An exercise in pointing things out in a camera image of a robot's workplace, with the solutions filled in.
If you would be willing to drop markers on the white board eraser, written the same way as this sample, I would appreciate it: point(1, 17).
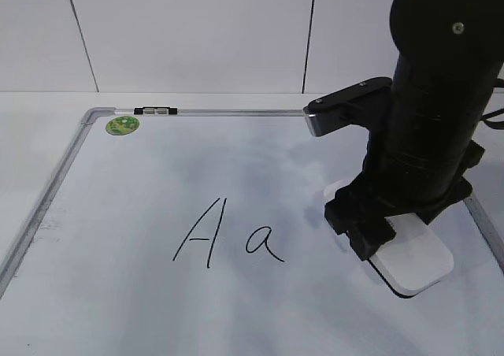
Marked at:
point(414, 260)

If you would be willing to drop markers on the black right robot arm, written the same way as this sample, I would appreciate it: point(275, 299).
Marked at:
point(421, 121)

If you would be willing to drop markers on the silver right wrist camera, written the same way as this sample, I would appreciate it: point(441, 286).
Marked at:
point(363, 104)

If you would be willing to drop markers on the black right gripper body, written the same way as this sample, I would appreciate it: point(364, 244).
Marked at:
point(417, 171)

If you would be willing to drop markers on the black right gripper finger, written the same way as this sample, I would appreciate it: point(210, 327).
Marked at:
point(366, 233)

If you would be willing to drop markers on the green round sticker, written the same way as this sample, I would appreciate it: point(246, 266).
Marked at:
point(123, 125)

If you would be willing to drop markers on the black board hanger clip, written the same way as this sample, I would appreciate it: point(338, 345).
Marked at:
point(155, 111)

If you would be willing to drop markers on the white board with aluminium frame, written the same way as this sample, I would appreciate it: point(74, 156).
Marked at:
point(206, 236)

